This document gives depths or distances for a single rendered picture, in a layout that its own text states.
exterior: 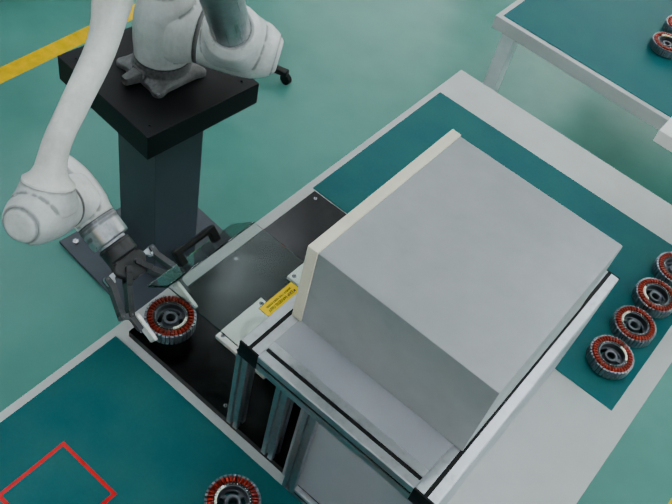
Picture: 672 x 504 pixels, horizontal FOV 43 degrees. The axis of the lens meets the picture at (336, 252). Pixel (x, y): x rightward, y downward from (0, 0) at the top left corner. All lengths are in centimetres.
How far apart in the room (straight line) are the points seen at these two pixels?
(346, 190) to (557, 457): 88
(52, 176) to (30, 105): 189
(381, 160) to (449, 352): 114
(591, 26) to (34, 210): 216
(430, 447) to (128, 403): 70
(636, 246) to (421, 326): 123
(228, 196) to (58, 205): 161
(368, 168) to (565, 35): 105
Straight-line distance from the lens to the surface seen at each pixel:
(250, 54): 220
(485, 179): 161
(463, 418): 143
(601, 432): 209
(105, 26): 176
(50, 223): 169
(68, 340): 285
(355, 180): 233
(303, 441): 162
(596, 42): 316
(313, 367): 151
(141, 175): 264
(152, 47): 231
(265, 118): 356
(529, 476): 196
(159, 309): 189
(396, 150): 245
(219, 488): 175
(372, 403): 150
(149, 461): 181
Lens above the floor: 240
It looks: 50 degrees down
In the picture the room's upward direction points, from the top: 15 degrees clockwise
